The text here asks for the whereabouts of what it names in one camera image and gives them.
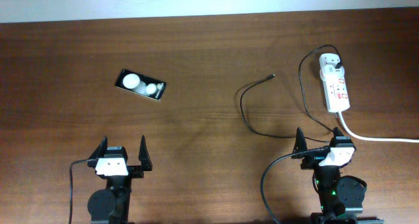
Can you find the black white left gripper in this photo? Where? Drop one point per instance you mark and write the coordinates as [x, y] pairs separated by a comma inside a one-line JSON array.
[[138, 170]]

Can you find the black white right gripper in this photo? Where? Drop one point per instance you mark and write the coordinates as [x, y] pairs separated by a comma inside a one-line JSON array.
[[313, 158]]

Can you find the black Galaxy flip phone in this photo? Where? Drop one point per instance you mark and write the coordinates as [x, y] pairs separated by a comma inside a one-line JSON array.
[[140, 84]]

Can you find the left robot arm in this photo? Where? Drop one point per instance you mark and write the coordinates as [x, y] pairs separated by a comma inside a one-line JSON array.
[[111, 204]]

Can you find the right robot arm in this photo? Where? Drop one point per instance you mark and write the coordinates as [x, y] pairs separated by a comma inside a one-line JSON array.
[[341, 197]]

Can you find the white USB charger plug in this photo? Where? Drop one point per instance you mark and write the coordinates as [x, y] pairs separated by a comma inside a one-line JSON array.
[[330, 66]]

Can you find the white power strip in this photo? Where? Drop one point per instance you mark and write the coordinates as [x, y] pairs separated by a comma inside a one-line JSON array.
[[336, 95]]

